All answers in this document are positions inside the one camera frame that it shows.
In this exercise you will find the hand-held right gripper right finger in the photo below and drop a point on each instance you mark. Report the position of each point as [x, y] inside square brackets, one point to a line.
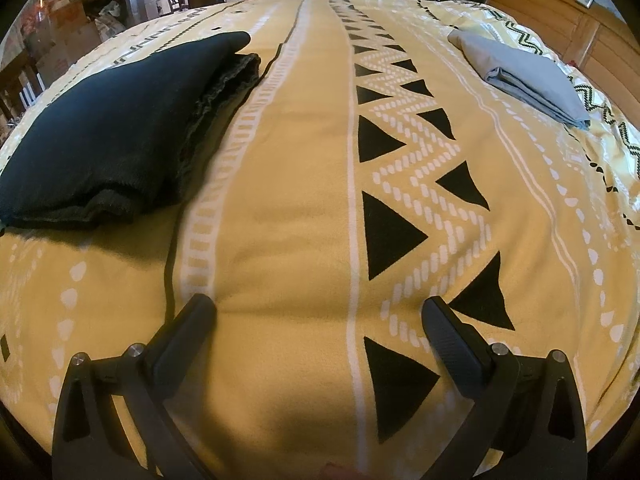
[450, 345]

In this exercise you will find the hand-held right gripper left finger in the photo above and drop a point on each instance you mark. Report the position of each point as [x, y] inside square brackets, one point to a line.
[182, 335]

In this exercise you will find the black pants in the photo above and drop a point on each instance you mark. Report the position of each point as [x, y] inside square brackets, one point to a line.
[110, 125]

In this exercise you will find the grey pants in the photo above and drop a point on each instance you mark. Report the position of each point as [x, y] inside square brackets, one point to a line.
[520, 67]

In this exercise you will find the yellow patterned blanket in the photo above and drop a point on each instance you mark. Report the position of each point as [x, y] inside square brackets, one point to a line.
[300, 160]

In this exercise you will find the stack of cardboard boxes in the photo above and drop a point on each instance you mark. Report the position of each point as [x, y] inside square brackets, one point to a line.
[65, 40]

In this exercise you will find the wooden headboard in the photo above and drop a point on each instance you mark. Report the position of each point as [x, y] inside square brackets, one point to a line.
[600, 45]

